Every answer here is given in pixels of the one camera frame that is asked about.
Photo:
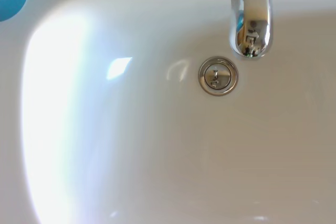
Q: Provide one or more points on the chrome sink drain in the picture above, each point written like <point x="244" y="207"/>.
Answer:
<point x="218" y="75"/>

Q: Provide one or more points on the white sink countertop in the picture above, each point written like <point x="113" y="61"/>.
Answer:
<point x="131" y="142"/>

